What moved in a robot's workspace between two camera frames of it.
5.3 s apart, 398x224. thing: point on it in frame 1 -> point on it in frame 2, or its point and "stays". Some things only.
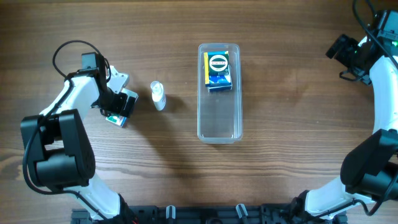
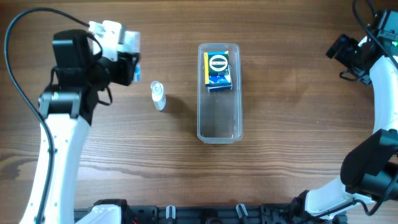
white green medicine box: [119, 120] -> [135, 48]
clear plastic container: [220, 113] stays
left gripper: [125, 106] -> [125, 70]
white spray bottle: [158, 95] stays
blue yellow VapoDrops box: [217, 68] stays
